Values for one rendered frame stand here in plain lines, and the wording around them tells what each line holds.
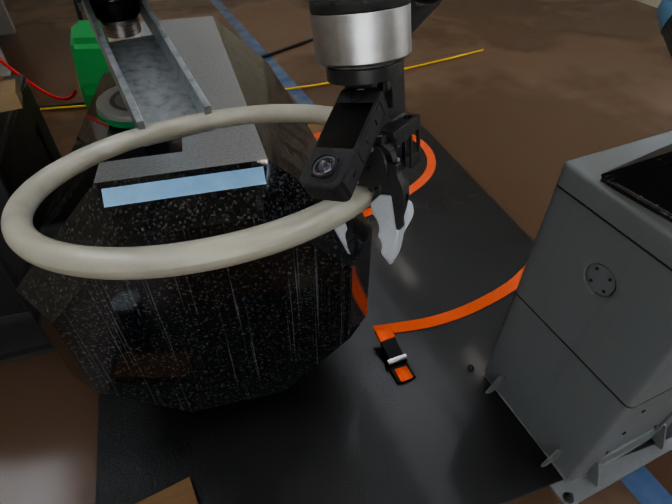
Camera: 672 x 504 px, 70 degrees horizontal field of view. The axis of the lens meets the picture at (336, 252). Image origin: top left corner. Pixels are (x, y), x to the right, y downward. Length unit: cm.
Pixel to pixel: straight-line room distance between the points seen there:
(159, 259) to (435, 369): 137
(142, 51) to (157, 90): 15
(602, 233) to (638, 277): 11
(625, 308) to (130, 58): 114
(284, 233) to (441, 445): 122
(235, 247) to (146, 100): 58
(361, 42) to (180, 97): 58
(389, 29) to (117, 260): 31
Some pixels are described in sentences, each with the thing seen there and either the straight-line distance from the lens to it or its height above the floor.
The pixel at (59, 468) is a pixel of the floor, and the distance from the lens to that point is 174.
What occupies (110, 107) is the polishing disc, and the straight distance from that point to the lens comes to 130.
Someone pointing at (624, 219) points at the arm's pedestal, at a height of 82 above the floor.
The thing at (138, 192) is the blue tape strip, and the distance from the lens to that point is 106.
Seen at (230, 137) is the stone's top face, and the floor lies 87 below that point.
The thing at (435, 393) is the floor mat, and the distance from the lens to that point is 167.
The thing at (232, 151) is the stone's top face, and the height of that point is 87.
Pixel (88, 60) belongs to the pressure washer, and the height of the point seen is 44.
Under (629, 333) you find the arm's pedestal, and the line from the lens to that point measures 121.
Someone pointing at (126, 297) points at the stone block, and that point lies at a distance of 118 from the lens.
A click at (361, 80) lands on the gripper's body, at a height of 124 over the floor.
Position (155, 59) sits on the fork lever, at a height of 105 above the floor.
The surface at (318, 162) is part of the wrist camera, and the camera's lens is 43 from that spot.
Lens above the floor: 142
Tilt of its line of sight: 43 degrees down
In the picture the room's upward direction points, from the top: straight up
